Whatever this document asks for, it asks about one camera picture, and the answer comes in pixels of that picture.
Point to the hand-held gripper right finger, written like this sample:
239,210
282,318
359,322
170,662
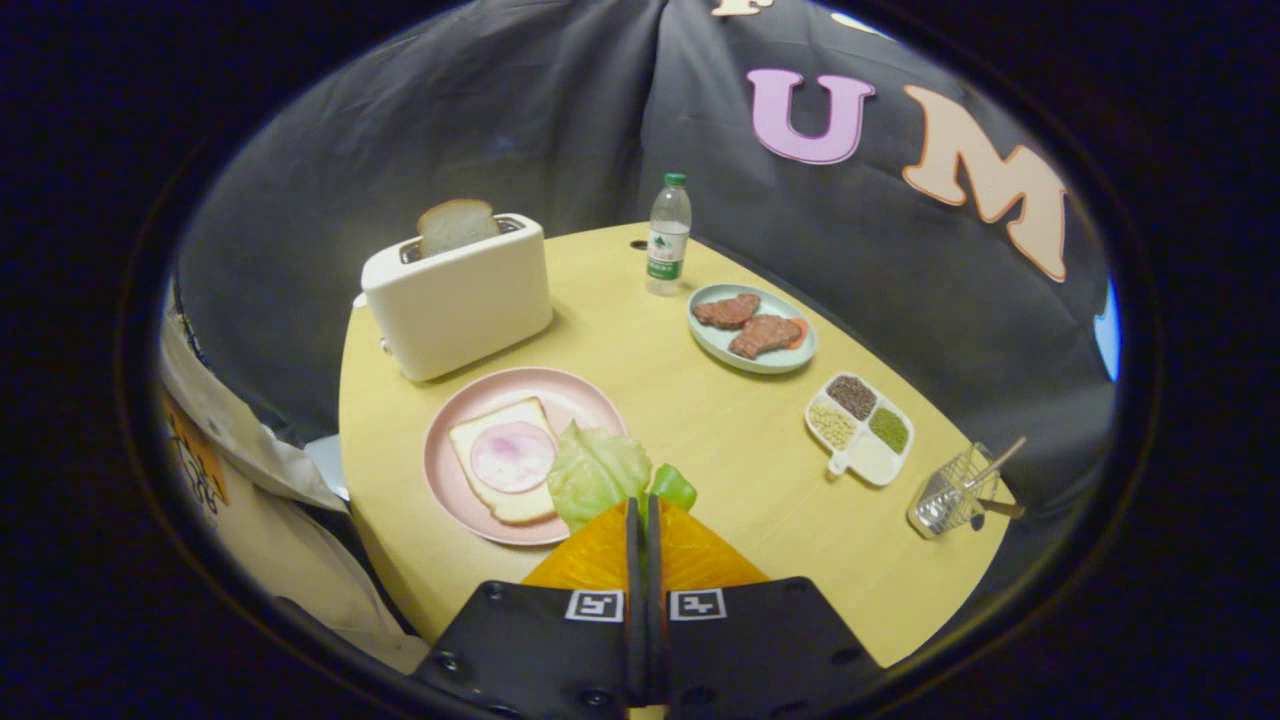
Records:
760,650

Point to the pink plate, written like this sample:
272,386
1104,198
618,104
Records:
570,395

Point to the white toaster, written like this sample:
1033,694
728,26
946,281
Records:
460,310

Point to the white divided bean dish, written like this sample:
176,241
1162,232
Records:
875,460

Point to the brown meat patty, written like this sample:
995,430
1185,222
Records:
765,336
725,311

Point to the pink ham slice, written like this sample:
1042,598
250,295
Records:
512,457

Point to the brown crust bread slice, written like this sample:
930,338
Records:
455,225

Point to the orange carrot slice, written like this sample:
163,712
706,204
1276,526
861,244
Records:
799,333

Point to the green lettuce leaf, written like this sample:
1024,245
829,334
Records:
595,475

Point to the white bread slice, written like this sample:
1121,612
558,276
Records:
510,505

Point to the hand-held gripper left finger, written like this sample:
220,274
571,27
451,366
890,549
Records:
530,650

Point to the clear green cap water bottle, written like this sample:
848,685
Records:
668,240

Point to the pale green plate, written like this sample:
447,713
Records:
710,340

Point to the person's white clothing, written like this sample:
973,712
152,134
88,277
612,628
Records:
280,540

